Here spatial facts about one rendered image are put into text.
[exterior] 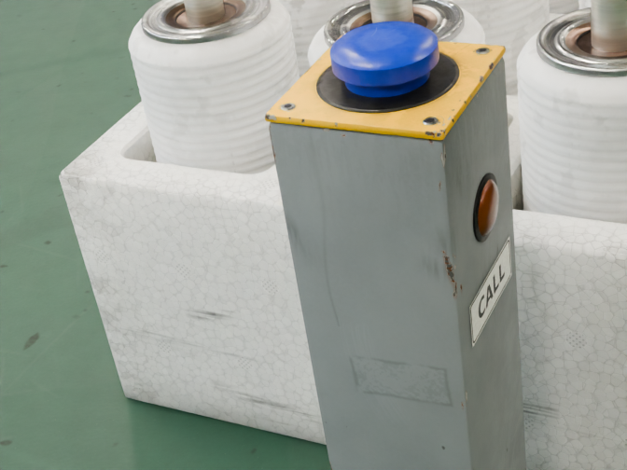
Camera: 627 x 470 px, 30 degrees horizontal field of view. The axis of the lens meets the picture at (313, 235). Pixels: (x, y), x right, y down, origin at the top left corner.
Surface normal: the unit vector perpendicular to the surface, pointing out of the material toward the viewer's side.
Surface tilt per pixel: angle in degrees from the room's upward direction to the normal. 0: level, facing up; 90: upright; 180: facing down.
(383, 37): 0
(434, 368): 90
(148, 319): 90
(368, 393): 90
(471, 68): 0
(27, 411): 0
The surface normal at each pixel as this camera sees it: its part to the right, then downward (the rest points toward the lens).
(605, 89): -0.29, -0.22
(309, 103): -0.14, -0.83
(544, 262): -0.43, 0.55
